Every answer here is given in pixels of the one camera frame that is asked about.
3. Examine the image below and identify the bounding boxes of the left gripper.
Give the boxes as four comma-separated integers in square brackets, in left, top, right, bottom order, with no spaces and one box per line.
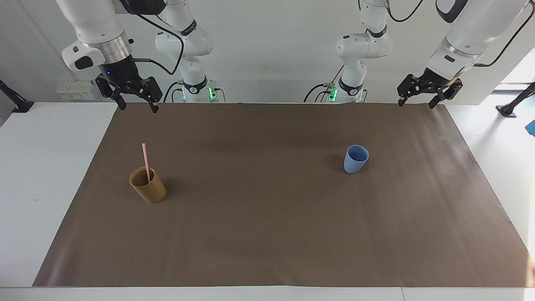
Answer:
[397,67,464,110]

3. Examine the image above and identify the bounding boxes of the brown cup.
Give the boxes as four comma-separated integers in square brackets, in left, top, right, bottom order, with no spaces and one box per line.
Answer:
[129,166,167,204]

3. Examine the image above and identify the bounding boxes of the black cable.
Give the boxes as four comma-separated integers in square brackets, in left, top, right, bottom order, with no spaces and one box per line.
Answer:
[119,0,185,76]
[303,83,335,103]
[385,0,425,23]
[473,3,535,68]
[163,81,184,103]

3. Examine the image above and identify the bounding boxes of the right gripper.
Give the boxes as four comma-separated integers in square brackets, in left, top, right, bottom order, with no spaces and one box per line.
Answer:
[95,55,163,114]

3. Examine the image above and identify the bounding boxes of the white wall socket box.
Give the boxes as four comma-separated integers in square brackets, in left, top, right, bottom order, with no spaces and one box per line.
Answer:
[56,81,96,101]

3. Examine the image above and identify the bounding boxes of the black stand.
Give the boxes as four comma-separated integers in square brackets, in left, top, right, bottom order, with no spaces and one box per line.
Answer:
[496,81,535,118]
[0,79,35,114]

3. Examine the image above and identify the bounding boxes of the blue cup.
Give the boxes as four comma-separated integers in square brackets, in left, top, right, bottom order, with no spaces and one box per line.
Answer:
[343,144,370,174]

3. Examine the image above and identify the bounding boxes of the pink chopstick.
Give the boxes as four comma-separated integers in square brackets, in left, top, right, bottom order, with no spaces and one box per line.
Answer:
[141,143,152,184]

